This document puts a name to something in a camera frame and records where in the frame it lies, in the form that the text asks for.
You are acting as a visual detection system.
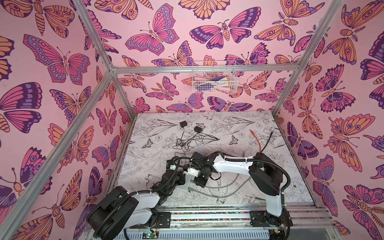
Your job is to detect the black power cable with plug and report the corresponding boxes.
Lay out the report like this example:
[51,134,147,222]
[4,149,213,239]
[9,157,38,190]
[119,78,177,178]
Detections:
[172,133,220,160]

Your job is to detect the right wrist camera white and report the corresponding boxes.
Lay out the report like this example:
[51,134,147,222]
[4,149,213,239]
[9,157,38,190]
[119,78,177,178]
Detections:
[187,168,200,177]

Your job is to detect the black power adapter far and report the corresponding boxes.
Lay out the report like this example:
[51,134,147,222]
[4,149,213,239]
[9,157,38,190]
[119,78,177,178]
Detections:
[180,121,188,128]

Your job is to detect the aluminium frame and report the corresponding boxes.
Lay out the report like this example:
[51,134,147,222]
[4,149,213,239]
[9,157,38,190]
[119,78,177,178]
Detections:
[1,1,344,240]

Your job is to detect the grey ethernet cable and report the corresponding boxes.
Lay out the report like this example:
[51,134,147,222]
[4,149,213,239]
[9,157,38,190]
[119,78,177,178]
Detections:
[206,172,241,190]
[187,176,251,199]

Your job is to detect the red ethernet cable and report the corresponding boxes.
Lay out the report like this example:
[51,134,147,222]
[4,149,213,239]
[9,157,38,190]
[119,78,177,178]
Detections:
[249,129,262,153]

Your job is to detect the black power adapter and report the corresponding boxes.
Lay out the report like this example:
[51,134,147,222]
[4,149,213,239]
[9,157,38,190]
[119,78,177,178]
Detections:
[194,126,203,133]
[180,121,188,128]

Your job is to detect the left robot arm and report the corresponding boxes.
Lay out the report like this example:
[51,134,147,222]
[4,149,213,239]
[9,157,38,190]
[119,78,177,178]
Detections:
[87,157,185,240]

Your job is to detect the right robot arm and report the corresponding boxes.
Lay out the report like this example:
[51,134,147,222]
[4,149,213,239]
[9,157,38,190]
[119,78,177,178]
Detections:
[185,152,293,231]

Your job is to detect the white wire basket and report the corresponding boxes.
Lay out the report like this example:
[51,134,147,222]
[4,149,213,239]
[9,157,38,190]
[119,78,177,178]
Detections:
[191,60,239,94]

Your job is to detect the front aluminium rail base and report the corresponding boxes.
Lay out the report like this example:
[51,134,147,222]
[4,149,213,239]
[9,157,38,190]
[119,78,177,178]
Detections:
[85,206,342,240]

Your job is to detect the black adapter cable tangled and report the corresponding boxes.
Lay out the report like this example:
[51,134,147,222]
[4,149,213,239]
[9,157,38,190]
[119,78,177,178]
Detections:
[175,128,196,152]

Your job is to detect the black power adapter near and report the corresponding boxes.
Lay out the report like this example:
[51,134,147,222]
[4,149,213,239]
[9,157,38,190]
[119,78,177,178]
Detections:
[194,126,203,133]

